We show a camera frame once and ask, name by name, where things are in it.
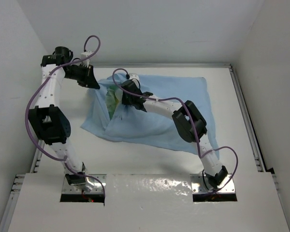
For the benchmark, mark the white front cover panel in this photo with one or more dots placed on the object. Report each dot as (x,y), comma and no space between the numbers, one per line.
(148,203)

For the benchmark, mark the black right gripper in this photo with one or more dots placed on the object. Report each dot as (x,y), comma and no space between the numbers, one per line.
(123,100)

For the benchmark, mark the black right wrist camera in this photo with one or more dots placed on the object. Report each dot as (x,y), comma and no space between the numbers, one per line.
(132,84)

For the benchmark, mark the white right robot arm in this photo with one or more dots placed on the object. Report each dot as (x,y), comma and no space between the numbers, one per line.
(189,122)

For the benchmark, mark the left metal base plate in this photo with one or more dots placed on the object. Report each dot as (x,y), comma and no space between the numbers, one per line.
(73,184)

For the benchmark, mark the white pillow with yellow edge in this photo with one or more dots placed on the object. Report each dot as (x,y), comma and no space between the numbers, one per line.
(112,99)

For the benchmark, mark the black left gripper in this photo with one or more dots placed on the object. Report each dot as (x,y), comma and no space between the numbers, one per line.
(89,79)

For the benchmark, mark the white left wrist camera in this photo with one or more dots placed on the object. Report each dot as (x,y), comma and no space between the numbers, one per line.
(85,57)

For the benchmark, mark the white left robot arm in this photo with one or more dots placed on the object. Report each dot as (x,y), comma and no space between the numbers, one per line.
(49,122)

